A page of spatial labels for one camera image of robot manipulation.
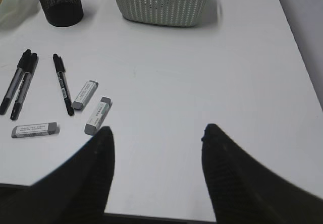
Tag grey white eraser bottom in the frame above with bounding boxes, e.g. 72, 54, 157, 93
11, 122, 58, 138

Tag black mesh pen holder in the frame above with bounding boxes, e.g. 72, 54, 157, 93
39, 0, 84, 27

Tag pale green plastic basket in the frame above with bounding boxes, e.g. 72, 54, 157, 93
116, 0, 209, 27

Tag frosted green wavy plate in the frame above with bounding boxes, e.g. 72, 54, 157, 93
1, 0, 40, 33

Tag grey white eraser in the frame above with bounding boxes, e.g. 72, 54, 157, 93
72, 80, 99, 110
84, 97, 112, 135
11, 122, 58, 138

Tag black marker pen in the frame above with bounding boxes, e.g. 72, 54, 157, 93
1, 49, 31, 115
10, 53, 37, 121
52, 53, 74, 116

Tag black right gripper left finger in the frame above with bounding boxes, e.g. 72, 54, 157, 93
1, 127, 115, 223

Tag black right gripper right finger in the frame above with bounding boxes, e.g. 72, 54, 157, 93
201, 124, 322, 223

